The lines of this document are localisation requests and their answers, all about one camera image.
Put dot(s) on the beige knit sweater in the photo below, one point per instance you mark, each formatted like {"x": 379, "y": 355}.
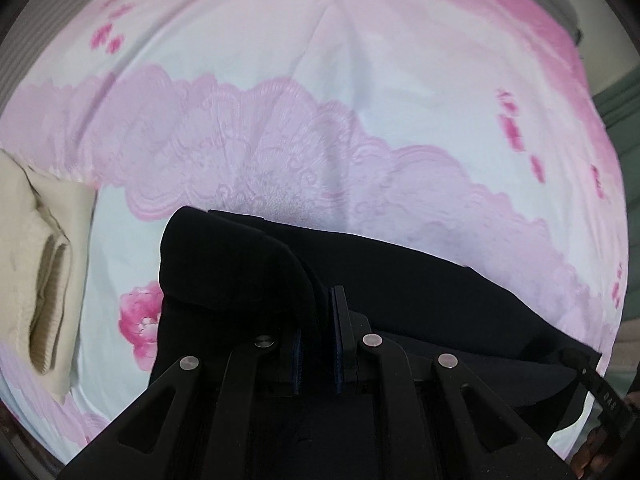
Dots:
{"x": 45, "y": 230}

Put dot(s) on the green curtain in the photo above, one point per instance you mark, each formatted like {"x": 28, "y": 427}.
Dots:
{"x": 618, "y": 106}

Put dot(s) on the black pants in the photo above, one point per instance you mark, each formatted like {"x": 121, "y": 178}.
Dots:
{"x": 228, "y": 277}

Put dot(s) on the right hand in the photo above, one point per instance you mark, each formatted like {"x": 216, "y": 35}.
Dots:
{"x": 605, "y": 454}

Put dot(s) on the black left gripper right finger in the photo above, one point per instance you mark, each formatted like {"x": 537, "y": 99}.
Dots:
{"x": 406, "y": 417}

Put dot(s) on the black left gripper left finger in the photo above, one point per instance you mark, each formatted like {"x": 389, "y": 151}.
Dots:
{"x": 222, "y": 416}

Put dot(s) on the pink floral bed sheet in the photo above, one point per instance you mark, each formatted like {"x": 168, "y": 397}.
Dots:
{"x": 463, "y": 129}

